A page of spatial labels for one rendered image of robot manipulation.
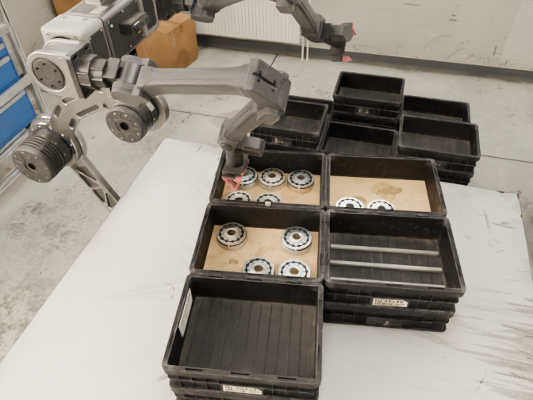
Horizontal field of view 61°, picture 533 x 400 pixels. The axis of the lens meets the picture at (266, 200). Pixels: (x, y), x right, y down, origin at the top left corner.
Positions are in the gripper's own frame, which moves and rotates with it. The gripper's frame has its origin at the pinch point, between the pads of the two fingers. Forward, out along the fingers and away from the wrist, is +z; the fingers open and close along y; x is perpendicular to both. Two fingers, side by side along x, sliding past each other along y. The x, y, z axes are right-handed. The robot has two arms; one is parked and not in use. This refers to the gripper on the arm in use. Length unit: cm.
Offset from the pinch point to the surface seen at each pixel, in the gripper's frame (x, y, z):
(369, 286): -48, -33, 2
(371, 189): -47, 19, 12
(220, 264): -1.2, -27.4, 11.5
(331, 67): -9, 268, 97
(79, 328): 40, -53, 25
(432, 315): -69, -31, 13
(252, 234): -8.4, -12.5, 11.6
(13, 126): 173, 81, 58
